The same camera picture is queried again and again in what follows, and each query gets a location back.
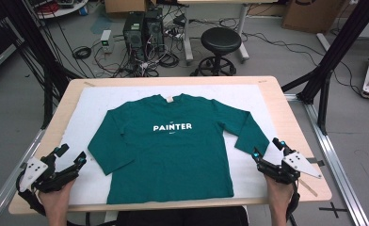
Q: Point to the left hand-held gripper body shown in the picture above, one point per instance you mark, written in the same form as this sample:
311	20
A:
43	177

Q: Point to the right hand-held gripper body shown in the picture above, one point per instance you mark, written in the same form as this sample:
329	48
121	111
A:
286	171

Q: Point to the green long-sleeved shirt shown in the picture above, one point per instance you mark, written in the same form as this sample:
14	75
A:
173	157

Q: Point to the person's right hand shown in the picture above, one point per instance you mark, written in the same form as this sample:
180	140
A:
278	194

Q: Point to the person's left hand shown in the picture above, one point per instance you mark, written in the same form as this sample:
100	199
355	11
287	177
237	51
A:
55	201

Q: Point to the black tape strip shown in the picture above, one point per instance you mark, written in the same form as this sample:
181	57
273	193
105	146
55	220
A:
318	162
23	165

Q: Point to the thin wooden stick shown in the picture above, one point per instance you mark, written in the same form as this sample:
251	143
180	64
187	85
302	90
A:
309	188

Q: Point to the black tape cross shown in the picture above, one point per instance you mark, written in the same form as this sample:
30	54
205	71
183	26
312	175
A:
333	209

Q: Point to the white foam mat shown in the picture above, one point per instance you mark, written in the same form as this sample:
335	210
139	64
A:
110	100

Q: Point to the brown tape strip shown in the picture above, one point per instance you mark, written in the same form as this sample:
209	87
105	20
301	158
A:
90	84

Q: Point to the person's dark clothing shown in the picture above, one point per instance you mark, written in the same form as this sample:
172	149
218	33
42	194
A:
179	218

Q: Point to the black round stool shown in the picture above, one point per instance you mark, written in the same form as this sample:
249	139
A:
221	40

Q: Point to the small white device green light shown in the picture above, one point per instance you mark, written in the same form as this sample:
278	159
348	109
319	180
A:
105	39

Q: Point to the large cardboard box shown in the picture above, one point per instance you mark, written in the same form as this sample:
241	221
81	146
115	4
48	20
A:
311	15

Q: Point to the black computer tower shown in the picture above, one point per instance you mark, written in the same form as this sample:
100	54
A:
154	28
134	34

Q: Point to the white desk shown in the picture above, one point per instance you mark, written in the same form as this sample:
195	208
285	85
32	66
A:
188	37

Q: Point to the round white table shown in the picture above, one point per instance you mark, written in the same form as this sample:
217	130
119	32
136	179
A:
63	9

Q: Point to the flat cardboard box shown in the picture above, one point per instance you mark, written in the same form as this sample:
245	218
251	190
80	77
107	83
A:
126	5

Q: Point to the aluminium rail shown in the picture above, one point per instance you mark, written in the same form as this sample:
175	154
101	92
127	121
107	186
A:
32	144
330	150

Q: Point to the black metal frame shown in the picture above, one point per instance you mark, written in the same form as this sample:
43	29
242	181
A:
339	47
47	103

